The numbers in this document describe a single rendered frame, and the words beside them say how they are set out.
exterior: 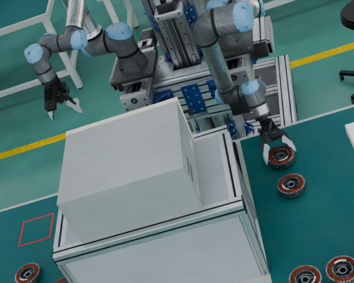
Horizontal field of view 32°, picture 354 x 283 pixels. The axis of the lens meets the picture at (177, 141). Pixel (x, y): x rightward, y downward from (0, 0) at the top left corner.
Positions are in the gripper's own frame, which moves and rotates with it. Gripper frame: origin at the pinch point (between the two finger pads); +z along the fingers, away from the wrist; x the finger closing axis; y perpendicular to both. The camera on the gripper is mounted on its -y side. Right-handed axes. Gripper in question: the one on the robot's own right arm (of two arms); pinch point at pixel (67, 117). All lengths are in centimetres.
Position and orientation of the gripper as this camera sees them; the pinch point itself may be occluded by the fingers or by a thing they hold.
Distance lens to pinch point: 270.4
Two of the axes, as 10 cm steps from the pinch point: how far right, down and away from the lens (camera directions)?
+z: 3.2, 7.4, 5.9
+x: -9.4, 2.0, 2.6
